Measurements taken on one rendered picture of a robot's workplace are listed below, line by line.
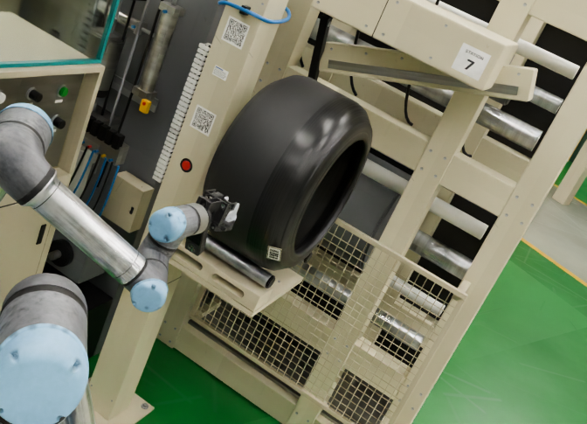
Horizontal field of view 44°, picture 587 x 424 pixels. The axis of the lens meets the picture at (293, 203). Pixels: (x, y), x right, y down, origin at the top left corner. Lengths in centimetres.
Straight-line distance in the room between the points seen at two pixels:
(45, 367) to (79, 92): 148
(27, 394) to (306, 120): 126
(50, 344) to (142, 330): 168
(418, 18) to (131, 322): 139
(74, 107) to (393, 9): 101
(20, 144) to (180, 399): 181
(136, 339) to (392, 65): 128
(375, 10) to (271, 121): 52
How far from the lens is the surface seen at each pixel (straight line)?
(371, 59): 246
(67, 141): 240
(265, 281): 220
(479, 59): 223
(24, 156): 149
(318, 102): 208
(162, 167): 241
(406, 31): 228
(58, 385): 97
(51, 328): 98
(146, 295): 156
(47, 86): 222
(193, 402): 311
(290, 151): 198
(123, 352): 271
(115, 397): 282
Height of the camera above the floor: 195
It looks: 22 degrees down
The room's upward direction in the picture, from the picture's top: 24 degrees clockwise
